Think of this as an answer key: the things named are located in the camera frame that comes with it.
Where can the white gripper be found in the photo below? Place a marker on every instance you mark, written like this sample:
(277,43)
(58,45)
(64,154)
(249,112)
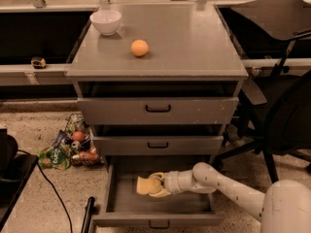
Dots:
(170,182)

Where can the yellow sponge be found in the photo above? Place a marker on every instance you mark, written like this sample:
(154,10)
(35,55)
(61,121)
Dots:
(148,186)

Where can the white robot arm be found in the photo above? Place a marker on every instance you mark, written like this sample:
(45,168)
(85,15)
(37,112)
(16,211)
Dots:
(285,207)

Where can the grey bottom drawer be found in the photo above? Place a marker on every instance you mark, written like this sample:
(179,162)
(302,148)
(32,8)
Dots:
(124,207)

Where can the grey drawer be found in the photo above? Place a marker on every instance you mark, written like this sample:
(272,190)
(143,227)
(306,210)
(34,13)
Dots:
(157,139)
(124,207)
(175,102)

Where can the grey middle drawer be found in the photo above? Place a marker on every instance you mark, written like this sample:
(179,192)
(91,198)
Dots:
(157,139)

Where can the grey top drawer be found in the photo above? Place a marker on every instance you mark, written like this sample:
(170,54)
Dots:
(175,102)

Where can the grey drawer cabinet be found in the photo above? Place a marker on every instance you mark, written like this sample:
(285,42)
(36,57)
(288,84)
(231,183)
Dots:
(186,43)

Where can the small red ball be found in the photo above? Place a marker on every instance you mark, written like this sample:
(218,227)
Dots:
(78,136)

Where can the basket of toy groceries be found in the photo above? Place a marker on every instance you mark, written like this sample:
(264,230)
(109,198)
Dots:
(81,153)

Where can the green snack bag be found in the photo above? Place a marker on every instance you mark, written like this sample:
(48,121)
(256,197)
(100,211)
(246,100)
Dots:
(57,158)

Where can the black office chair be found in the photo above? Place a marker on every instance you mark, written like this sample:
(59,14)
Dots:
(274,110)

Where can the orange fruit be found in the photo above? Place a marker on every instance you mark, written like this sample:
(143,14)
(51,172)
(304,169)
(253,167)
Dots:
(139,48)

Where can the black desk corner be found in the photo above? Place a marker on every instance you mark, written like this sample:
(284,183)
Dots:
(20,168)

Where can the black round device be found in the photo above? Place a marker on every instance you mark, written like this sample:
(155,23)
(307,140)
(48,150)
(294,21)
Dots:
(8,151)

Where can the white bowl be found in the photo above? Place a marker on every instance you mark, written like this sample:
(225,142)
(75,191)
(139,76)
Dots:
(106,22)

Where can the small yellow black toy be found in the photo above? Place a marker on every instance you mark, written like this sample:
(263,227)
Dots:
(38,62)

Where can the black pole handle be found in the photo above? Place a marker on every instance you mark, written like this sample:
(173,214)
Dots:
(89,210)

